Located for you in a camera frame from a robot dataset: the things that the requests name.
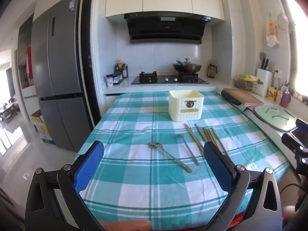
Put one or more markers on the hanging printed towel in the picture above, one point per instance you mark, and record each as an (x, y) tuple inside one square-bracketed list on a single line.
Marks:
[(273, 33)]

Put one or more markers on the small metal spoon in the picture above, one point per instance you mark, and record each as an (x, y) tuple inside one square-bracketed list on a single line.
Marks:
[(189, 150)]

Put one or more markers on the red hanging cloth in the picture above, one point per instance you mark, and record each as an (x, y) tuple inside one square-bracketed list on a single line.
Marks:
[(29, 63)]

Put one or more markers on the teal checked tablecloth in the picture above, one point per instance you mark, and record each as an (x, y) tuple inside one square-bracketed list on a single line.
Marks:
[(149, 185)]

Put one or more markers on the row of wooden chopsticks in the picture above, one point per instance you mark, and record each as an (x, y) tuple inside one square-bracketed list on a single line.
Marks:
[(207, 136)]

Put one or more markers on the yellow snack packet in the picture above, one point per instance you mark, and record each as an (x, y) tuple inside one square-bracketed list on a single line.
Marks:
[(272, 94)]

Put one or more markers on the yellow cap oil bottle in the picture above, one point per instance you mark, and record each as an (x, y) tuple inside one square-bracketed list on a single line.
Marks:
[(118, 66)]

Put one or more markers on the white spice jar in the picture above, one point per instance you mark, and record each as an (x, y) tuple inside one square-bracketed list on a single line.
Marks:
[(109, 81)]

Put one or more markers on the dark wok with lid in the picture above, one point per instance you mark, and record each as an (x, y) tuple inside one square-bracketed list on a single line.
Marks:
[(187, 67)]

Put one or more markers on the beige bottle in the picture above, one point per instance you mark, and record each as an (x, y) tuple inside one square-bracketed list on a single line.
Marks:
[(279, 97)]

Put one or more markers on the white knife block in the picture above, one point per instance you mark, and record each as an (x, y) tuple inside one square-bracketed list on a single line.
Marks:
[(263, 83)]

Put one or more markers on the pink cloth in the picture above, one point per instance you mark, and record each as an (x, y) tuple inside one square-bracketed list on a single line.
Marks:
[(250, 109)]

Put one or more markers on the glass pitcher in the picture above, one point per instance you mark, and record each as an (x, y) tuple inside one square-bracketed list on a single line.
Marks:
[(211, 71)]

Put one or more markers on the grey refrigerator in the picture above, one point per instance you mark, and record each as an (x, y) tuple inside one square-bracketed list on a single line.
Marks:
[(60, 65)]

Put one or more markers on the yellow cardboard box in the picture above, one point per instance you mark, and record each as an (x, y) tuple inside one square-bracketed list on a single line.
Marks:
[(41, 127)]

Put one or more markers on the wooden cutting board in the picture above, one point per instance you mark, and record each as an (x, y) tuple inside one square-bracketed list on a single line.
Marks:
[(247, 96)]

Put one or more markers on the dark sauce bottle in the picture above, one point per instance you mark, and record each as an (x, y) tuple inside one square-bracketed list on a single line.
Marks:
[(124, 71)]

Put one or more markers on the black gas cooktop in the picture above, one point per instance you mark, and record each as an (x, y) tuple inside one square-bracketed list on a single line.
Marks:
[(166, 80)]

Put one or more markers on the black oblong object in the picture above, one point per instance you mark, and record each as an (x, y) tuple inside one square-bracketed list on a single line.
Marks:
[(230, 97)]

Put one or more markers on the person's left hand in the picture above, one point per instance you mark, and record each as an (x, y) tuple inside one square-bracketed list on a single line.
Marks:
[(127, 226)]

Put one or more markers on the pink soap bottle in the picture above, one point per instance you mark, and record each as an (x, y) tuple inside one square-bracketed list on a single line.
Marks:
[(285, 99)]

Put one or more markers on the large metal spoon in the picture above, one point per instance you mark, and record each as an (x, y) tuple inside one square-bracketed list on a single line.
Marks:
[(168, 154)]

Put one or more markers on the cream ribbed utensil holder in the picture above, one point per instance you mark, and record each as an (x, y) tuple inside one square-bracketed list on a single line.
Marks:
[(185, 108)]

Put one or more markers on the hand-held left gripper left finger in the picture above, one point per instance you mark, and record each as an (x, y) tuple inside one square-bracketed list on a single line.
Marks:
[(89, 166)]

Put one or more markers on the round green glass lid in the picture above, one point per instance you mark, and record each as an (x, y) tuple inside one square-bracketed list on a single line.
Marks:
[(274, 118)]

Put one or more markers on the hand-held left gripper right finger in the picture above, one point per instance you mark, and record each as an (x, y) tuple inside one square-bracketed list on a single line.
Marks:
[(216, 163)]

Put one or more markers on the black range hood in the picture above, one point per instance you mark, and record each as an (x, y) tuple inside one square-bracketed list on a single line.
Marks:
[(166, 28)]

